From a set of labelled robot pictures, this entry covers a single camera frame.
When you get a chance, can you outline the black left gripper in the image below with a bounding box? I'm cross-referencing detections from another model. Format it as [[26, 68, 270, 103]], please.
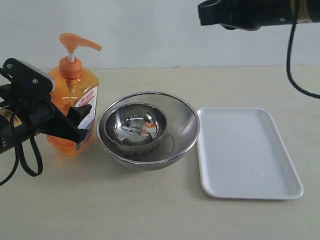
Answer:
[[0, 84, 92, 144]]

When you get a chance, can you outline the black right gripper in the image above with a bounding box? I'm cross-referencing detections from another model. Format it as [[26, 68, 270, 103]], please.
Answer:
[[197, 0, 297, 31]]

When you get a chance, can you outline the orange pump soap bottle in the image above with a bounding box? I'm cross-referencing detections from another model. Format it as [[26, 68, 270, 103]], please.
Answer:
[[47, 32, 103, 156]]

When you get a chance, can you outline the steel mesh strainer bowl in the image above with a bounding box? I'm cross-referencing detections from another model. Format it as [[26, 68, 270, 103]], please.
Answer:
[[96, 91, 201, 171]]

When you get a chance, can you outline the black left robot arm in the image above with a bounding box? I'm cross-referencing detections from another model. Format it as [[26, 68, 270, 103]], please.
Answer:
[[0, 84, 92, 153]]

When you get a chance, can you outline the small stainless steel bowl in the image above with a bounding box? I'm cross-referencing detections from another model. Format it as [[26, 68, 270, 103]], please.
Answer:
[[104, 102, 168, 153]]

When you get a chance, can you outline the white rectangular plastic tray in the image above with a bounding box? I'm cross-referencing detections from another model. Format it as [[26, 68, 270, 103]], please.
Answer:
[[197, 107, 304, 200]]

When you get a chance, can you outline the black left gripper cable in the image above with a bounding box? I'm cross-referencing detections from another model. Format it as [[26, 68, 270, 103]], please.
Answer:
[[0, 66, 43, 186]]

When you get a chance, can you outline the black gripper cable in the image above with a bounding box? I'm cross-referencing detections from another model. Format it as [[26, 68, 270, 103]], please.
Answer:
[[0, 66, 43, 186], [285, 0, 320, 99]]

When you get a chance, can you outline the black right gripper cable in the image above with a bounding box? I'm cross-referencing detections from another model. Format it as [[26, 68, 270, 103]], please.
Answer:
[[285, 0, 320, 99]]

